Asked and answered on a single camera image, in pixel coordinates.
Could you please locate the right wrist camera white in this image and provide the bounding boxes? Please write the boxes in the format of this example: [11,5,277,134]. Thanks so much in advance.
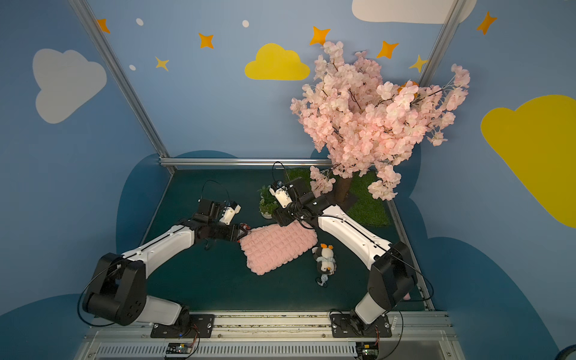
[269,185,293,209]

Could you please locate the pink knitted bag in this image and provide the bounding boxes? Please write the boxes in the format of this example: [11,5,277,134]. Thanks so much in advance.
[240,221,318,275]

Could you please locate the green artificial grass mat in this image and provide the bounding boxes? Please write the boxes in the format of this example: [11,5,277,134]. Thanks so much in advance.
[284,167,392,227]

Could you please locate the penguin plush keychain decoration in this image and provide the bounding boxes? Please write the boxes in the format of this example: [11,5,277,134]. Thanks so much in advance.
[312,244,337,287]

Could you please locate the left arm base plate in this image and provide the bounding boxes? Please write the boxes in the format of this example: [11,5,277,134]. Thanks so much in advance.
[150,312,215,339]

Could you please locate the green circuit board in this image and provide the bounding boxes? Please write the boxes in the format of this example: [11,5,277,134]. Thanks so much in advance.
[355,342,380,360]
[165,342,196,358]

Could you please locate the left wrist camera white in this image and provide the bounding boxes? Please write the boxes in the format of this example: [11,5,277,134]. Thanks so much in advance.
[219,202,242,225]

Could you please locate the left green circuit board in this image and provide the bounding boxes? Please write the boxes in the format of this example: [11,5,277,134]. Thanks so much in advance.
[165,342,196,358]

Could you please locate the right green circuit board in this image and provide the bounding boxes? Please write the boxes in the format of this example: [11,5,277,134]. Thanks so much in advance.
[355,342,380,360]

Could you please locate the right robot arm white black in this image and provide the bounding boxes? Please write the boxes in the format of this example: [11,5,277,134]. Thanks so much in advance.
[268,178,418,327]

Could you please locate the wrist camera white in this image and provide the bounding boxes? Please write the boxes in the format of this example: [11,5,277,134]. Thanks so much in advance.
[269,185,293,209]
[219,202,242,225]

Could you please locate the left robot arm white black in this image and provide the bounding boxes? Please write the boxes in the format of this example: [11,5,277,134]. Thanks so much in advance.
[76,199,249,331]

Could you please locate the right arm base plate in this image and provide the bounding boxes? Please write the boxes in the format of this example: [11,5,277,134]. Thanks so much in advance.
[328,311,392,338]

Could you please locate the pink cherry blossom tree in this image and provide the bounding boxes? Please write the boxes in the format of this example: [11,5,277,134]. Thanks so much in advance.
[290,41,471,200]

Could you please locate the small potted green plant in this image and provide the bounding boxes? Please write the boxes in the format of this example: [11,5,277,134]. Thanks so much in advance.
[259,185,279,220]

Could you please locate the aluminium front rail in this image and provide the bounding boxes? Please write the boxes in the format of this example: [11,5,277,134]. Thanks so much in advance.
[75,310,465,359]

